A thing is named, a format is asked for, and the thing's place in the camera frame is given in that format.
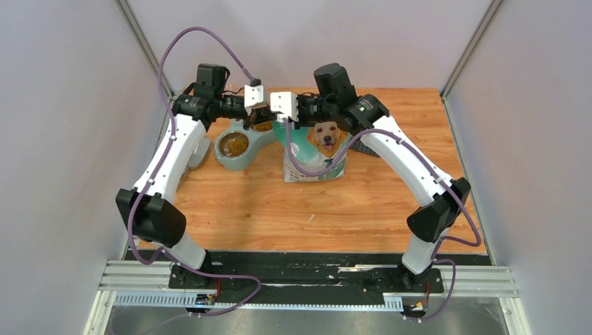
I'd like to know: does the green pet food bag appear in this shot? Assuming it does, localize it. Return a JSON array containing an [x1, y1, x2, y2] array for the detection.
[[272, 121, 351, 183]]

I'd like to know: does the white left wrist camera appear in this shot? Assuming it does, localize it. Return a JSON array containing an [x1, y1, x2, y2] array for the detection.
[[244, 84, 268, 115]]

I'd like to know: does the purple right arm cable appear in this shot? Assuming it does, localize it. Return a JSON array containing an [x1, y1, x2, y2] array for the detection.
[[283, 120, 483, 323]]

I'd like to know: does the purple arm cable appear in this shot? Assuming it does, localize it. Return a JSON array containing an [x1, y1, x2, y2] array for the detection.
[[283, 120, 483, 323], [106, 26, 264, 335]]

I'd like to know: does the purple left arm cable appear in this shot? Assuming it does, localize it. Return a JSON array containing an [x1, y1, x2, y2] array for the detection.
[[106, 26, 264, 335]]

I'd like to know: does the dark grey building baseplate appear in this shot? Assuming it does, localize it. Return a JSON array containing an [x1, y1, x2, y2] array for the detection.
[[350, 140, 380, 158]]

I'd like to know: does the brown pet food kibble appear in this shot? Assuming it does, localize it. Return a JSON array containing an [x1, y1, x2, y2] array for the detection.
[[223, 122, 272, 157]]

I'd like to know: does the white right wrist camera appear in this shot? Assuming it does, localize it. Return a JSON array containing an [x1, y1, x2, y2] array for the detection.
[[269, 91, 299, 123]]

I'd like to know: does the teal double pet bowl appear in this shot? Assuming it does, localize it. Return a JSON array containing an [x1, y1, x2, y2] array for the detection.
[[214, 119, 276, 171]]

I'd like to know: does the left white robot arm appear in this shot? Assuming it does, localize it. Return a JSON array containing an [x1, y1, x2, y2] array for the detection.
[[116, 64, 267, 288]]

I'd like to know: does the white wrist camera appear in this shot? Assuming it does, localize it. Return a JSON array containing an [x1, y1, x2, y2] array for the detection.
[[269, 91, 299, 123], [244, 84, 268, 115]]

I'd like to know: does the slotted grey cable duct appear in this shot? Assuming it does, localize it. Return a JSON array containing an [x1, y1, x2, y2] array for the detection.
[[112, 291, 404, 312]]

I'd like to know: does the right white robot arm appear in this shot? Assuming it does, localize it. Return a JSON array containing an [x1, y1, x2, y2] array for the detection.
[[283, 63, 475, 292]]

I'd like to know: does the grey metal food scoop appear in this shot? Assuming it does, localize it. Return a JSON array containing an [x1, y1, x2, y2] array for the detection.
[[186, 137, 212, 170]]

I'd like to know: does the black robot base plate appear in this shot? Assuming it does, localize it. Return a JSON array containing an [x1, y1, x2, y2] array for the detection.
[[124, 249, 445, 306]]

